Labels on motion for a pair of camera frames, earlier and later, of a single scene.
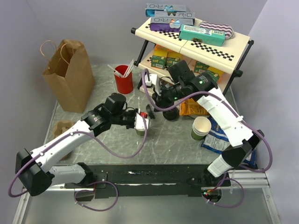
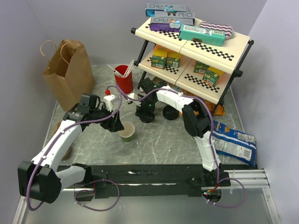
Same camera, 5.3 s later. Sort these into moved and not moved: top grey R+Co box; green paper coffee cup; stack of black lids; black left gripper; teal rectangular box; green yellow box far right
Moved: black left gripper; green paper coffee cup
Not moved: green yellow box far right; teal rectangular box; stack of black lids; top grey R+Co box
